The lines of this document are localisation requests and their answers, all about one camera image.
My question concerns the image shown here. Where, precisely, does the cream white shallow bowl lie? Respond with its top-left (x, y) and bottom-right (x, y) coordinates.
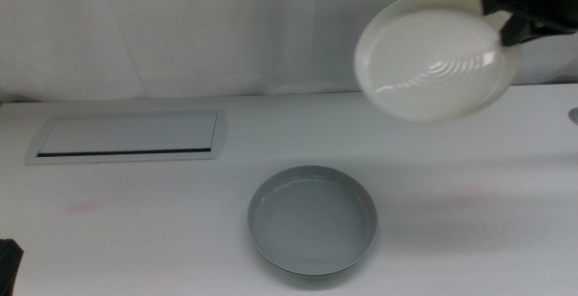
top-left (353, 0), bottom-right (520, 125)

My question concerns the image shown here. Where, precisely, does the grey shallow bowl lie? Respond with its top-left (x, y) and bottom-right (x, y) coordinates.
top-left (247, 164), bottom-right (378, 277)

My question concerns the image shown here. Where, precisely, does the white fabric backdrop curtain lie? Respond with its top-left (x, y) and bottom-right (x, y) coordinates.
top-left (0, 0), bottom-right (578, 104)

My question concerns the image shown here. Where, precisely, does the silver table cable hatch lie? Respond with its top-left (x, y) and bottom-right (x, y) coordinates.
top-left (24, 109), bottom-right (228, 166)

